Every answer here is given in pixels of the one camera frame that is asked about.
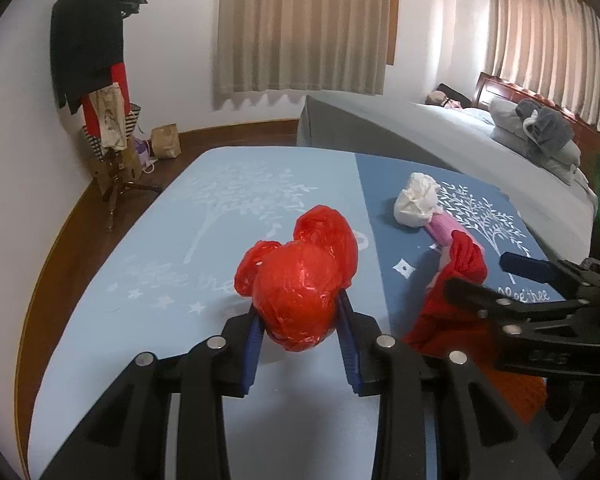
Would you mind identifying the beige tote bag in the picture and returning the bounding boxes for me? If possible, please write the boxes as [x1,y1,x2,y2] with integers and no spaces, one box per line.
[92,85,131,151]

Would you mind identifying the red garment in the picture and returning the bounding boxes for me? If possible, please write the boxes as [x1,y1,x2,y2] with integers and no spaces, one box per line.
[82,62,131,138]

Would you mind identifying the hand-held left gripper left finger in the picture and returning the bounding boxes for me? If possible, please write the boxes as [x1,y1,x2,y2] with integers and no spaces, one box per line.
[40,305,261,480]

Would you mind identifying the black coat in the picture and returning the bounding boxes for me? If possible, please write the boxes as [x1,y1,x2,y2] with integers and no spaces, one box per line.
[50,0,126,116]

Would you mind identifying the dark bag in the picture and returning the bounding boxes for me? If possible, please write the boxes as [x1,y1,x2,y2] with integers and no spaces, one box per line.
[426,83,473,110]

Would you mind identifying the red cloth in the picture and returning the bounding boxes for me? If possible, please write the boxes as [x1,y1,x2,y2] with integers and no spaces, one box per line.
[402,230,501,361]

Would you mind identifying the cardboard box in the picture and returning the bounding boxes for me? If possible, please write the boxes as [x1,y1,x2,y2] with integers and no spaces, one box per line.
[91,147,143,193]

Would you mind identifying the dark grey garment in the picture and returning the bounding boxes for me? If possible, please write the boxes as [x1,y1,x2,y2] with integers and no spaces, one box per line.
[515,99,576,153]

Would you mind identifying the blue tree-print tablecloth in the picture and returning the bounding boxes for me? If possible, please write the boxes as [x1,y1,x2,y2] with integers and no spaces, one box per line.
[27,146,568,480]

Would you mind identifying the wooden coat rack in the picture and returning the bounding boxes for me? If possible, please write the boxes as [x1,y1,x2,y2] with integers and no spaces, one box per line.
[80,0,163,233]

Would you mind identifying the wooden window frame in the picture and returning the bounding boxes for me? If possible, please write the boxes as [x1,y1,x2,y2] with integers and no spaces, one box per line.
[387,0,400,66]

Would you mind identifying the brown paper bag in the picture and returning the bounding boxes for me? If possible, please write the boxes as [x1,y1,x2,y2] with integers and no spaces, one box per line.
[151,124,182,159]

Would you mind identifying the bed with grey sheet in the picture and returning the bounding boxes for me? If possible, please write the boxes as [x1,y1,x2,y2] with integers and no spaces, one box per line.
[296,94,600,263]

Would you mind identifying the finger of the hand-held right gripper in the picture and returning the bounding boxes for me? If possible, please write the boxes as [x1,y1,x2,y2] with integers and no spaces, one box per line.
[444,276,583,322]
[499,252,593,288]

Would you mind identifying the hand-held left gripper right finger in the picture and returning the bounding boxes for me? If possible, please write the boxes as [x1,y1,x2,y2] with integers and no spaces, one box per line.
[335,292,563,480]

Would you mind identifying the orange foam net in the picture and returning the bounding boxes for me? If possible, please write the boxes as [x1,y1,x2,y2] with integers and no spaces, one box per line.
[475,355,548,423]

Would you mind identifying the white crumpled tissue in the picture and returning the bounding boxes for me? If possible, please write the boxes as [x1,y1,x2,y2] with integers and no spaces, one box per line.
[394,172,442,228]

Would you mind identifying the wide beige curtain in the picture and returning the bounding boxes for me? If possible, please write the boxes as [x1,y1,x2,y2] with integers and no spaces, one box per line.
[212,0,392,108]

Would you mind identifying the striped bag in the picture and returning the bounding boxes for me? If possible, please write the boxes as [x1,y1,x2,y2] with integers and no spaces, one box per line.
[80,104,143,163]

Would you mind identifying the red plastic bag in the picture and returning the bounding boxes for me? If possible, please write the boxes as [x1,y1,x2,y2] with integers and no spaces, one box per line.
[235,205,359,353]

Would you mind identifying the wooden headboard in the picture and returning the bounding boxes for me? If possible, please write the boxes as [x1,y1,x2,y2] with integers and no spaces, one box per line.
[474,72,600,153]

